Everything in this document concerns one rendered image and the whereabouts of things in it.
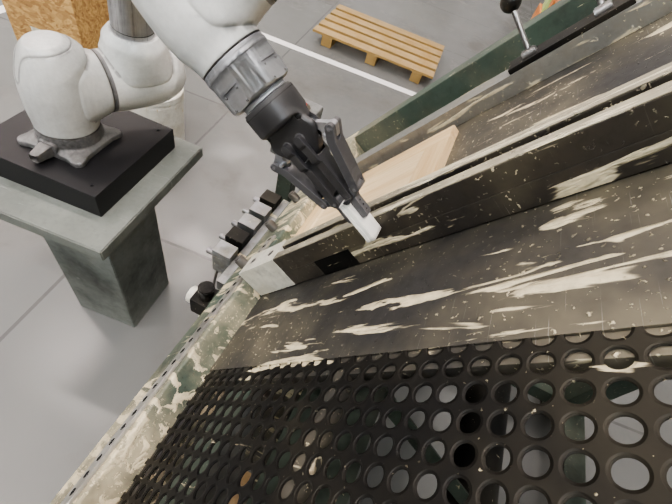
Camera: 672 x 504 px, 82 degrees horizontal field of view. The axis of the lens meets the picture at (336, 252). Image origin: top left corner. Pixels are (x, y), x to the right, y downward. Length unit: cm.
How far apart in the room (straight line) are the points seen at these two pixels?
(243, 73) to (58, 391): 153
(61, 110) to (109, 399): 104
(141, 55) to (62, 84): 19
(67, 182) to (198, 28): 79
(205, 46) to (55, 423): 151
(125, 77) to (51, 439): 122
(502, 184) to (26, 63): 102
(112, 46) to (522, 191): 100
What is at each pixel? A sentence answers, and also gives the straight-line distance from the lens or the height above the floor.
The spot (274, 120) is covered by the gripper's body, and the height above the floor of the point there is 136.
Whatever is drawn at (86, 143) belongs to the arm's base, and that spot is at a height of 86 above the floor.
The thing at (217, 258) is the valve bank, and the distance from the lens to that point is 111.
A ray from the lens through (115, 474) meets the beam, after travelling 76.
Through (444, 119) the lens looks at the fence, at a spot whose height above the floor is 121.
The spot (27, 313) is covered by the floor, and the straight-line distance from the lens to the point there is 202.
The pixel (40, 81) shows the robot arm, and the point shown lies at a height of 104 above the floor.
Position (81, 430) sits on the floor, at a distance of 175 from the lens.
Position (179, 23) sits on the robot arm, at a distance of 50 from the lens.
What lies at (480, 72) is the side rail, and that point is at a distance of 114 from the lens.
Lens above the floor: 163
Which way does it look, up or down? 50 degrees down
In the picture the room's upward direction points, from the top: 21 degrees clockwise
